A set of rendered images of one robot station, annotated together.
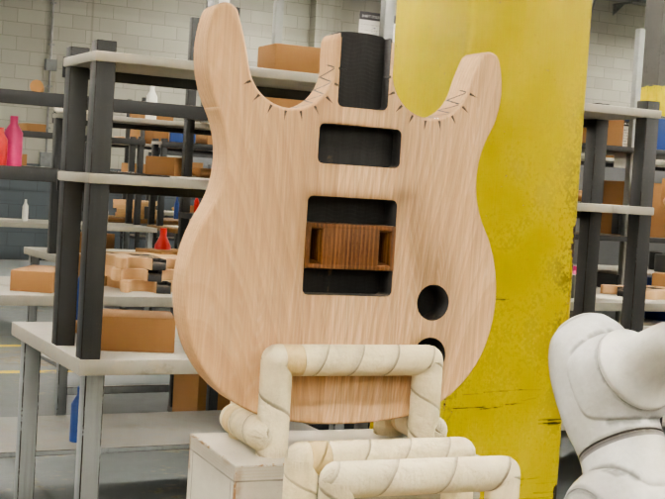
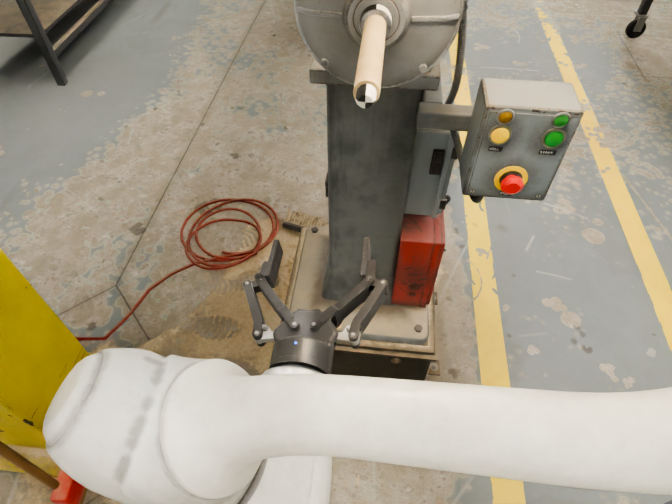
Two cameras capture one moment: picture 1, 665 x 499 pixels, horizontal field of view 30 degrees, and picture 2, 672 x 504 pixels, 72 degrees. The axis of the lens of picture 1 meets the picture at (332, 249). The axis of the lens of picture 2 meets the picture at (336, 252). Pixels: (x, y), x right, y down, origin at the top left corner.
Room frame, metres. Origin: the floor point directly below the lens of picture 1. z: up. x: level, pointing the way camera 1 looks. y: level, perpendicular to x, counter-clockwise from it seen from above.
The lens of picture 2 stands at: (1.26, -0.30, 1.55)
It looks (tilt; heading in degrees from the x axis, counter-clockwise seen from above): 49 degrees down; 304
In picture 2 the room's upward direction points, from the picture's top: straight up
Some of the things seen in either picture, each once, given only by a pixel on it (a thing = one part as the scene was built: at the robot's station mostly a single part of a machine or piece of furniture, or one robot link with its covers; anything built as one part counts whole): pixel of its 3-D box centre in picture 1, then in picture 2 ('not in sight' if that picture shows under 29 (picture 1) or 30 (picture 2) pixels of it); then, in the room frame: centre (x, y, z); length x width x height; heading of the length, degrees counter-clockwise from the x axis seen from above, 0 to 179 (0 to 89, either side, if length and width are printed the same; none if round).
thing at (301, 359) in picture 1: (354, 359); not in sight; (1.25, -0.03, 1.20); 0.20 x 0.03 x 0.03; 114
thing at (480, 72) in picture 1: (463, 91); not in sight; (1.34, -0.13, 1.48); 0.07 x 0.04 x 0.09; 114
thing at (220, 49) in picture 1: (235, 57); not in sight; (1.23, 0.11, 1.49); 0.07 x 0.04 x 0.10; 114
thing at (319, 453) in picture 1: (382, 455); not in sight; (1.18, -0.06, 1.12); 0.20 x 0.03 x 0.03; 114
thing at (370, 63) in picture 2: not in sight; (371, 56); (1.55, -0.81, 1.25); 0.18 x 0.03 x 0.03; 117
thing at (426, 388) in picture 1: (425, 405); not in sight; (1.28, -0.11, 1.15); 0.03 x 0.03 x 0.09
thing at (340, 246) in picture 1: (344, 246); not in sight; (1.28, -0.01, 1.31); 0.10 x 0.03 x 0.05; 114
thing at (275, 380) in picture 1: (273, 407); not in sight; (1.21, 0.05, 1.15); 0.03 x 0.03 x 0.09
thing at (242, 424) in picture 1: (247, 426); not in sight; (1.25, 0.07, 1.12); 0.11 x 0.03 x 0.03; 25
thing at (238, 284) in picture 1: (344, 228); not in sight; (1.28, -0.01, 1.33); 0.35 x 0.04 x 0.40; 114
